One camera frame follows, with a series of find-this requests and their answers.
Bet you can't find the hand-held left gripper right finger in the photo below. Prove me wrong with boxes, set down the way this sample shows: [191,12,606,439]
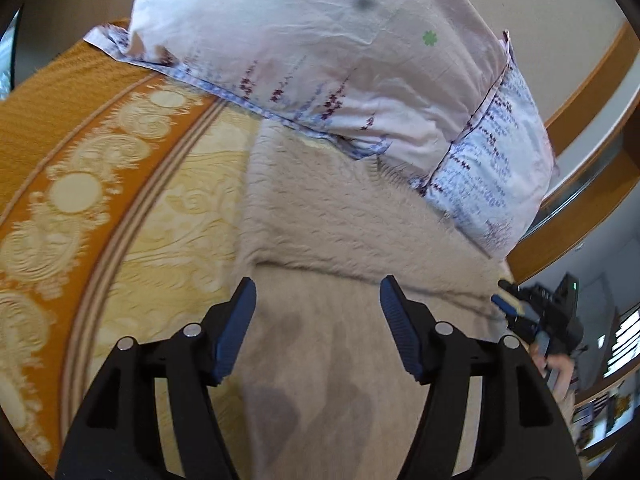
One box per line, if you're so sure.
[379,275,584,480]

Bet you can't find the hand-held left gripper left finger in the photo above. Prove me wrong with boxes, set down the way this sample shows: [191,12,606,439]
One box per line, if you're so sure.
[55,276,257,480]

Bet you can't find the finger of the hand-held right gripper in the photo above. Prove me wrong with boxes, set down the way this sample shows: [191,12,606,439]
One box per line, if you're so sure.
[497,280,527,302]
[491,294,532,333]

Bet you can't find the beige knitted blanket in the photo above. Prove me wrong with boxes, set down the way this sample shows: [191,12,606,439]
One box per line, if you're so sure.
[234,119,518,480]

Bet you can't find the person's right hand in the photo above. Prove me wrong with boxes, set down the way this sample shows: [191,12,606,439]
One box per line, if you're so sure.
[531,349,576,401]

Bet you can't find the wooden bookshelf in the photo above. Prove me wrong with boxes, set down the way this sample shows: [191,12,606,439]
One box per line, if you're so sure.
[570,305,640,461]

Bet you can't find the orange patterned bedspread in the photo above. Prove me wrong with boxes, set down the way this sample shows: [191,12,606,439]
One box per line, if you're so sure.
[0,19,361,476]

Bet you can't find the wooden headboard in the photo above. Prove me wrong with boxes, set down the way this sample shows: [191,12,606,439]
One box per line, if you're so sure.
[504,20,640,285]

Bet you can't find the white floral pillow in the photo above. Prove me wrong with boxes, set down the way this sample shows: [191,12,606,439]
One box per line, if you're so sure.
[82,0,559,261]

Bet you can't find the window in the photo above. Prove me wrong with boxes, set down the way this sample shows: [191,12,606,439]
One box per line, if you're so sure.
[0,4,25,103]

